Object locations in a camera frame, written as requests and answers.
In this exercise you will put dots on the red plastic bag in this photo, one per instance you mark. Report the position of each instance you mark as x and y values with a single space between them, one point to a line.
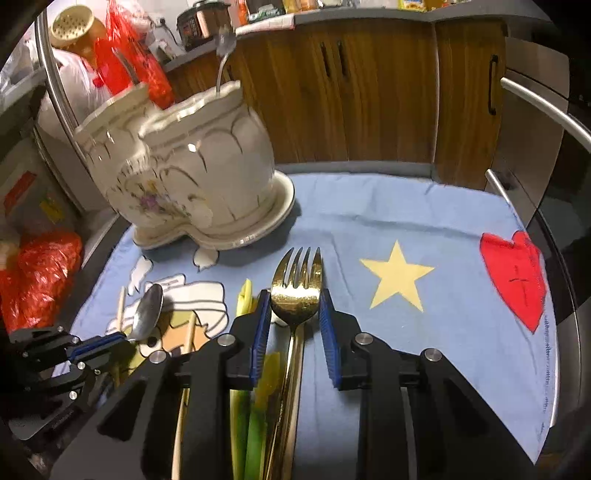
41 277
157 78

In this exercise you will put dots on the green box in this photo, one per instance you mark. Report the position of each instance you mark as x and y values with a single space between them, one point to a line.
265 15

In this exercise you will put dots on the gold perforated ladle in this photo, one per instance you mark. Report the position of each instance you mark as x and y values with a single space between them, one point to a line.
71 25

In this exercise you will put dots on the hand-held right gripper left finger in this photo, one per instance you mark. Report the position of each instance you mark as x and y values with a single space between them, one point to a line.
263 332

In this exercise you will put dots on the flower tipped metal utensil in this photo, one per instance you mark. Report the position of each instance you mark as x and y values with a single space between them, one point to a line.
226 44

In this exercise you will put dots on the white ceramic double utensil holder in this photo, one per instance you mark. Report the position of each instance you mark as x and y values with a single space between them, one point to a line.
221 152

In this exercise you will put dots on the metal rack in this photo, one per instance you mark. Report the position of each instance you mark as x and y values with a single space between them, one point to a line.
55 92

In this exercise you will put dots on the gold fork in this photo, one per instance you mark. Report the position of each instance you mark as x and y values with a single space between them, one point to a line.
295 295

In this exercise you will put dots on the stainless steel appliance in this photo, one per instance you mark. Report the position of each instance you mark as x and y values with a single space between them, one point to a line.
531 69

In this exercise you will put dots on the copper electric pressure cooker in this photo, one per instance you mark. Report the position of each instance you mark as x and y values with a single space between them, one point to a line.
203 25

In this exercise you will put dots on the grey appliance with stickers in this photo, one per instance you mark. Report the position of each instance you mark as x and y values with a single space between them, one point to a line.
27 184

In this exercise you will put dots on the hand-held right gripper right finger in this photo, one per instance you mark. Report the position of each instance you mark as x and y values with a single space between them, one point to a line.
328 341

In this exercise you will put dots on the white plastic bag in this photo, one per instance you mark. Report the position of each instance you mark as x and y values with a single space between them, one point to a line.
74 87

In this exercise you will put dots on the blue printed cloth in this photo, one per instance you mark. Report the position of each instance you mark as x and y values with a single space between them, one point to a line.
415 369

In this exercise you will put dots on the white wall socket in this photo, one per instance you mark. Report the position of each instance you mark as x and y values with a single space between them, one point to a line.
159 21

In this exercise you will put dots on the silver spoon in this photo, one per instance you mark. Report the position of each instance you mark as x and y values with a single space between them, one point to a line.
150 309

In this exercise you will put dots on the yellow green plastic utensil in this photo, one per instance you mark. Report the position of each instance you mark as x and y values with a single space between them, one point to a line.
251 438

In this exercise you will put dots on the wooden kitchen cabinet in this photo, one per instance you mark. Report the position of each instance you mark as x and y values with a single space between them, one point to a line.
369 92

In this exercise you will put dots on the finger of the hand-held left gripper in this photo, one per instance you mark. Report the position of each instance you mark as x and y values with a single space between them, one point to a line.
99 345
85 376

